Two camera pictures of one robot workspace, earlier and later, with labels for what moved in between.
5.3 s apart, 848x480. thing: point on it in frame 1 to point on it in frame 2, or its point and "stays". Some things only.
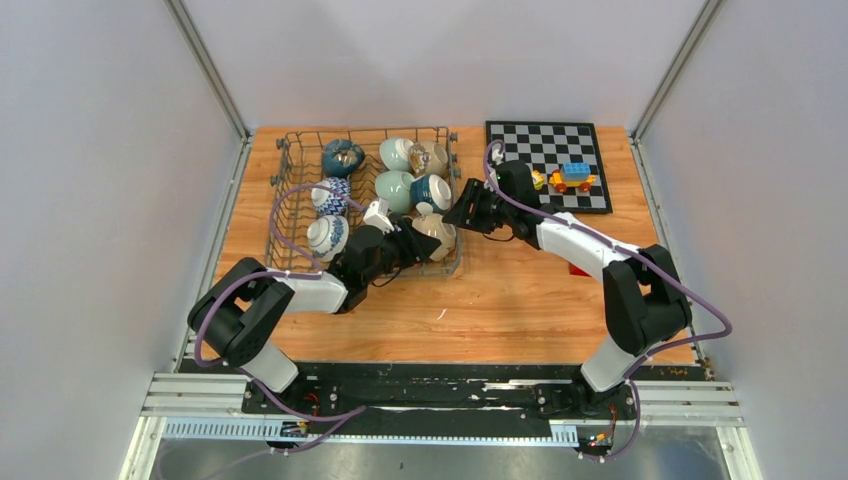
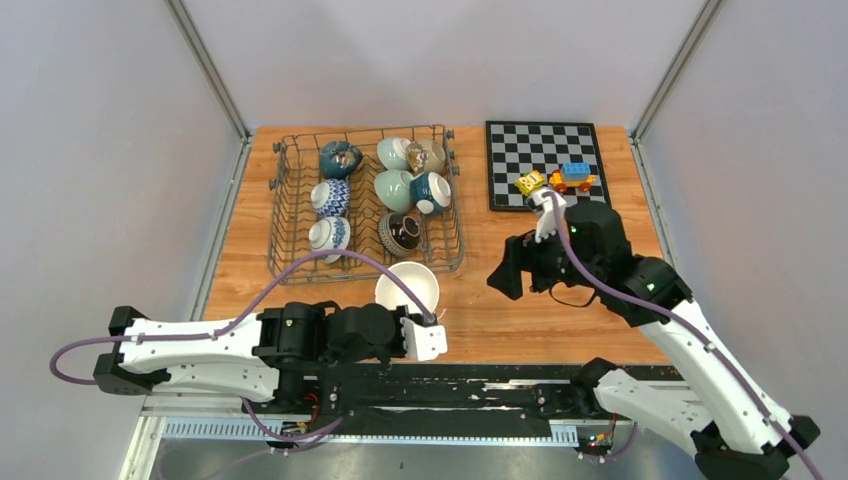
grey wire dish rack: x=386 y=200 stays
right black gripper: x=474 y=193 to x=521 y=253
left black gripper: x=415 y=247 to x=401 y=311
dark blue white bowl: x=431 y=189 stays
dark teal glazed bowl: x=342 y=158 stays
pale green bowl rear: x=395 y=153 stays
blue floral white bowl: x=327 y=235 stays
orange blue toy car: x=575 y=175 stays
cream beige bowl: x=432 y=225 to x=418 y=278
